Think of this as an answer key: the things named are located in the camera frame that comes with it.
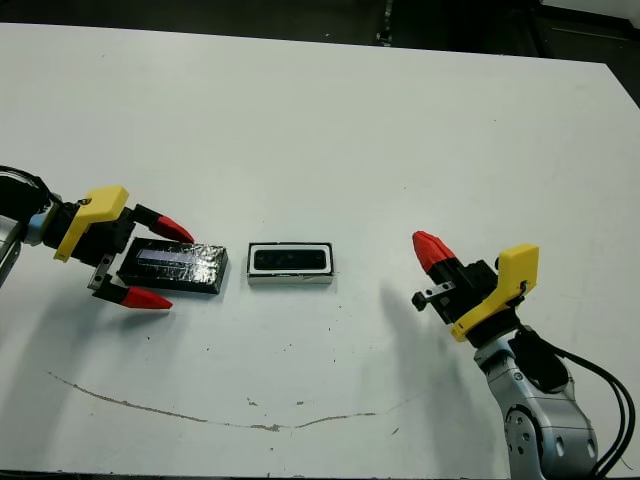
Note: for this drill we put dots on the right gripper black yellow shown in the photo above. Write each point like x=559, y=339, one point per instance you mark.
x=515, y=275

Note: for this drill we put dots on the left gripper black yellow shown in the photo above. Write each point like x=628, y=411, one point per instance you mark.
x=95, y=215

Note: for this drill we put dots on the shiny black box lid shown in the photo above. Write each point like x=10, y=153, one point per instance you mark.
x=200, y=270

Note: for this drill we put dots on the small black camera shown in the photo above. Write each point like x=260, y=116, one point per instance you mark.
x=287, y=258

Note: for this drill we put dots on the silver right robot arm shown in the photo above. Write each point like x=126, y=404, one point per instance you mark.
x=545, y=425

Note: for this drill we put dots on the black chair leg with caster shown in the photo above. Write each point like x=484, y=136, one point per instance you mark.
x=384, y=36

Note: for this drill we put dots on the white cabinet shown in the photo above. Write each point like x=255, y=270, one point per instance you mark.
x=590, y=2

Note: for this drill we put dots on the white camera box base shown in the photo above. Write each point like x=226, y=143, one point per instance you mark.
x=290, y=281

